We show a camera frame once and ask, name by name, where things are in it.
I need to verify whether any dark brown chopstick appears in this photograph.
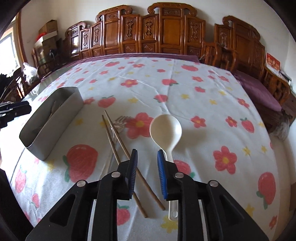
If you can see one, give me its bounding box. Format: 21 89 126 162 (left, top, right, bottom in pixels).
104 110 166 210
102 115 148 218

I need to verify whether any large cream plastic ladle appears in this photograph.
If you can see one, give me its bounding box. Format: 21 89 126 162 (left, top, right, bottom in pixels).
149 114 182 221

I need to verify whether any grey metal utensil box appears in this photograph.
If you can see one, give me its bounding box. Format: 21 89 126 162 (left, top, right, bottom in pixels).
19 86 84 161

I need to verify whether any white plastic bag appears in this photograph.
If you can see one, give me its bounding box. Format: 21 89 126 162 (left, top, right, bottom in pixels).
23 62 39 85

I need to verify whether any stainless steel spoon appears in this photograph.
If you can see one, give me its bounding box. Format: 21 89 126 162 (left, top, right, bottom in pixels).
32 100 62 135

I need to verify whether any stainless steel fork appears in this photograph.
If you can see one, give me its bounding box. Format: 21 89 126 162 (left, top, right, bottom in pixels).
109 116 130 164

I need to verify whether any cardboard boxes stack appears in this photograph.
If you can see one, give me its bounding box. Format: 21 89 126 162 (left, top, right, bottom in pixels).
32 20 58 65

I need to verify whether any floral strawberry tablecloth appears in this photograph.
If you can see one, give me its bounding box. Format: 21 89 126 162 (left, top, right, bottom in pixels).
11 57 280 240

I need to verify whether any grey plastic bag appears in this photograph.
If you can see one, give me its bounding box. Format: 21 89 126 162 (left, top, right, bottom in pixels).
271 115 290 141

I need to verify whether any purple seat cushion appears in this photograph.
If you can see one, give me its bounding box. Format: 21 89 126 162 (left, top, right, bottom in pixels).
233 70 282 112

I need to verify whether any carved wooden armchair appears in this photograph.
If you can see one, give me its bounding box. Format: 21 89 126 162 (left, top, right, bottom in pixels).
202 16 290 105

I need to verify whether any red paper box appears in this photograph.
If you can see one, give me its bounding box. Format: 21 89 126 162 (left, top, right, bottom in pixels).
265 53 280 75

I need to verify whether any carved wooden sofa bench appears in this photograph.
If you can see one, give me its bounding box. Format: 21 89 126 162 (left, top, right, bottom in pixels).
63 3 206 60

